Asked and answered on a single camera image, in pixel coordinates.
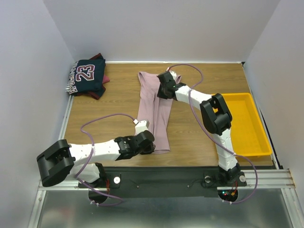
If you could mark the navy number 23 jersey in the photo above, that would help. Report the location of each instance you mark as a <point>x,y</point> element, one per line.
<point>83,76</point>

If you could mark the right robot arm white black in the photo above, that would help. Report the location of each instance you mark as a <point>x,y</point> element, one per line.
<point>216,122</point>

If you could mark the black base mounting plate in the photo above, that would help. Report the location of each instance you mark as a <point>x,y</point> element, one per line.
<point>166,182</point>

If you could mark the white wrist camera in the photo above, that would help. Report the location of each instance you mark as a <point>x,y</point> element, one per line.
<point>141,126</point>
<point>177,76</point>

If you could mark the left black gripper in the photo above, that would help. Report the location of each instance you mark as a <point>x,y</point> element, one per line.
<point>149,150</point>

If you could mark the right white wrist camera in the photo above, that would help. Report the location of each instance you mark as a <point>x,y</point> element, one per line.
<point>177,76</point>

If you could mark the pink ribbed tank top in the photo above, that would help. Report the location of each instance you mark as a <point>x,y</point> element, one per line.
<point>155,110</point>

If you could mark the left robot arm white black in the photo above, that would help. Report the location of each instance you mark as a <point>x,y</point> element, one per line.
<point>62,160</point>

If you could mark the yellow plastic tray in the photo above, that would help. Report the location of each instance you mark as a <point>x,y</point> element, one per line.
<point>247,132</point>

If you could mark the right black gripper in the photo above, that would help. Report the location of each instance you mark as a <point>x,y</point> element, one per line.
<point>162,92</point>

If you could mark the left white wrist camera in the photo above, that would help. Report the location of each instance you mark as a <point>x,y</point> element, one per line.
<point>141,126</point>

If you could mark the maroon folded tank top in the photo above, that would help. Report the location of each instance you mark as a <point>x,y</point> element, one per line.
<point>100,88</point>

